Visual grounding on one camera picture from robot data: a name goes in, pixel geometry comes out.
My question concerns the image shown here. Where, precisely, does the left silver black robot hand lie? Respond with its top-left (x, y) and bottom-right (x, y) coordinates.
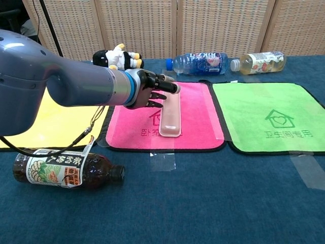
top-left (124, 68), bottom-right (181, 110)

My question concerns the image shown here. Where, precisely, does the pink rectangular case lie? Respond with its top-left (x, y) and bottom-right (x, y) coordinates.
top-left (159, 89), bottom-right (183, 138)

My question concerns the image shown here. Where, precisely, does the pink microfibre cloth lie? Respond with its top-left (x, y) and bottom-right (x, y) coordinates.
top-left (103, 80), bottom-right (226, 153)

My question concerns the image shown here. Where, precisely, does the yellow microfibre cloth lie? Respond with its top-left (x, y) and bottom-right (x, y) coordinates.
top-left (0, 90), bottom-right (110, 151)

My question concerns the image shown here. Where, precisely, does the green microfibre cloth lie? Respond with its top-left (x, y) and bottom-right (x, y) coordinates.
top-left (210, 81), bottom-right (325, 156)

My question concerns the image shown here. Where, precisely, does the black white plush toy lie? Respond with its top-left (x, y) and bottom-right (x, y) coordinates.
top-left (92, 43), bottom-right (145, 71)

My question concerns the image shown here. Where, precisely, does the clear bottle blue label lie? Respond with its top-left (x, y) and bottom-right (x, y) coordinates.
top-left (166, 52), bottom-right (229, 76)

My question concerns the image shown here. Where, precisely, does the woven folding screen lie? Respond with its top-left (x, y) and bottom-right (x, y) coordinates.
top-left (22, 0), bottom-right (325, 62)

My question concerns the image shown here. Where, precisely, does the crinkled clear tape strip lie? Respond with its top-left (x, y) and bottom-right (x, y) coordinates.
top-left (203, 82), bottom-right (226, 140)

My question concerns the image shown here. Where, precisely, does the black tripod stand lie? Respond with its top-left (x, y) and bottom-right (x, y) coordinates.
top-left (38, 0), bottom-right (64, 58)

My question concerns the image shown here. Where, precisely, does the yellow tea bottle white cap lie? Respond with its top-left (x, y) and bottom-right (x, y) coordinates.
top-left (230, 51), bottom-right (287, 76)

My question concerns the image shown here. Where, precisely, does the blue felt table cover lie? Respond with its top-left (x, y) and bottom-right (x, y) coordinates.
top-left (0, 54), bottom-right (325, 244)

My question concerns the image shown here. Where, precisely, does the dark tea bottle white label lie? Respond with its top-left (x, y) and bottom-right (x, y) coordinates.
top-left (12, 136), bottom-right (126, 190)

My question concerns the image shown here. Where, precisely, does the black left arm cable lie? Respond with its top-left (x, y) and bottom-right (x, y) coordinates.
top-left (0, 105), bottom-right (106, 156)

